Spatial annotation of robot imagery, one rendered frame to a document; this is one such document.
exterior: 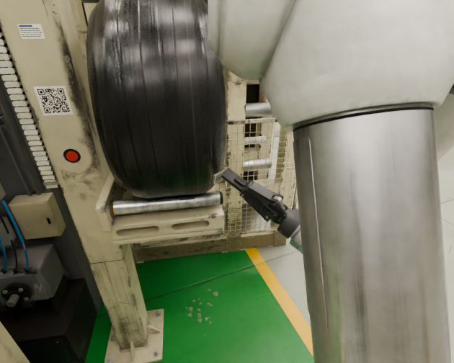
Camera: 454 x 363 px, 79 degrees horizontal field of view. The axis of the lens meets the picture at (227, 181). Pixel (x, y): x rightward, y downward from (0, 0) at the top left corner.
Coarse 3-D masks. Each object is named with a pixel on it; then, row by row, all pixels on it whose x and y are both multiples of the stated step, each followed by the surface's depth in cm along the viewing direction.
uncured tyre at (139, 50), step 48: (144, 0) 61; (192, 0) 63; (96, 48) 56; (144, 48) 56; (192, 48) 58; (96, 96) 58; (144, 96) 57; (192, 96) 58; (144, 144) 61; (192, 144) 63; (144, 192) 73; (192, 192) 80
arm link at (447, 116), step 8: (448, 96) 28; (448, 104) 28; (440, 112) 29; (448, 112) 29; (440, 120) 30; (448, 120) 30; (440, 128) 31; (448, 128) 30; (440, 136) 31; (448, 136) 31; (440, 144) 32; (448, 144) 32; (440, 152) 34
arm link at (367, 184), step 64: (256, 0) 17; (320, 0) 16; (384, 0) 15; (448, 0) 15; (256, 64) 20; (320, 64) 17; (384, 64) 16; (448, 64) 16; (320, 128) 19; (384, 128) 17; (320, 192) 20; (384, 192) 17; (320, 256) 20; (384, 256) 18; (320, 320) 21; (384, 320) 18; (448, 320) 19
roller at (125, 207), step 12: (204, 192) 89; (216, 192) 88; (120, 204) 83; (132, 204) 84; (144, 204) 84; (156, 204) 85; (168, 204) 85; (180, 204) 86; (192, 204) 86; (204, 204) 87; (216, 204) 88
